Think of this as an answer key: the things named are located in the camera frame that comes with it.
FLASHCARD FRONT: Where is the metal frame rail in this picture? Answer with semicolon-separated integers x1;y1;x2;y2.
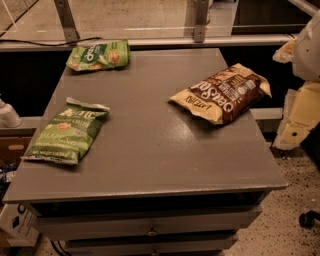
0;34;298;52

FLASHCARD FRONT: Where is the upper grey drawer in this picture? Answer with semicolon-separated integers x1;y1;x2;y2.
34;206;262;240

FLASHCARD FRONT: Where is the left metal bracket post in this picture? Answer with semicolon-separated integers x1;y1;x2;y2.
54;0;80;44

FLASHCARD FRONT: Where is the brown and cream chip bag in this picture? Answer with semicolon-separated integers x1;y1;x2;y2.
170;63;272;125

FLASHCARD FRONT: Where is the metal bracket post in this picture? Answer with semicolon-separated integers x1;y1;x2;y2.
54;0;80;44
193;0;209;43

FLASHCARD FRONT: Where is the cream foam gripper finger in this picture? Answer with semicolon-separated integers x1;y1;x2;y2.
272;39;296;64
273;81;320;150

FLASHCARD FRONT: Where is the grey drawer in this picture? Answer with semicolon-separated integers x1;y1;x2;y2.
34;206;262;240
66;232;238;256

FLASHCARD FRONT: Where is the black cable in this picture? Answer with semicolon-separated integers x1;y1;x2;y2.
0;35;103;47

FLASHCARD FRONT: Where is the right metal bracket post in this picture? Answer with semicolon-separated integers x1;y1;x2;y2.
193;0;209;43

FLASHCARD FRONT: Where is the green snack bag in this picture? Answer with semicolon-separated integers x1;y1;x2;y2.
66;40;130;71

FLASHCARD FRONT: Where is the black chair caster wheel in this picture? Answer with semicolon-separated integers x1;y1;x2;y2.
299;210;320;229

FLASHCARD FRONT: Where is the lower grey drawer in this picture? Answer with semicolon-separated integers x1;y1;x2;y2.
66;232;238;256

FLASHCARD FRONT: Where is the cardboard box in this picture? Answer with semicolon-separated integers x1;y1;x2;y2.
0;137;31;164

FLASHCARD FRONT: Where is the green jalapeno chip bag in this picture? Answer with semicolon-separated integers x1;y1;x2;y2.
23;97;110;165

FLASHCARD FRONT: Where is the grey drawer cabinet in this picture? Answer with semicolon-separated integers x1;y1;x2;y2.
2;48;289;256

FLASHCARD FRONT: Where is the white printed box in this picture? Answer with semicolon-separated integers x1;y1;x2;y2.
0;204;39;248

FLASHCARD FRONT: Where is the white plastic bottle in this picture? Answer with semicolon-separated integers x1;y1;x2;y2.
0;99;22;128

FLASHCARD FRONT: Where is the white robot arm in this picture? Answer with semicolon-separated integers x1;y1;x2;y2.
273;11;320;150

